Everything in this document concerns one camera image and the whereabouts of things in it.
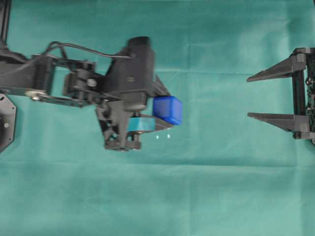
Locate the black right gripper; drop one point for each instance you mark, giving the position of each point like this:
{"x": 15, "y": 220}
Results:
{"x": 301, "y": 66}

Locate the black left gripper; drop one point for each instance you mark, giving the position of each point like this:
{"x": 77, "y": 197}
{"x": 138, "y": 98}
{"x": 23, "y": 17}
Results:
{"x": 130, "y": 80}

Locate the blue block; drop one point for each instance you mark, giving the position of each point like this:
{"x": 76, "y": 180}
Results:
{"x": 169, "y": 109}

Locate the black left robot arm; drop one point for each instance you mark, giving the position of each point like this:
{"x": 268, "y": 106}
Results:
{"x": 57, "y": 80}

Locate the green table cloth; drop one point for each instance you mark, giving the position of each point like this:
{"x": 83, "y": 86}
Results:
{"x": 219, "y": 173}

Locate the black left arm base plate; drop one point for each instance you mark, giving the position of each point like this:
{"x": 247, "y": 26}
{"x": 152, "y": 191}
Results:
{"x": 7, "y": 121}

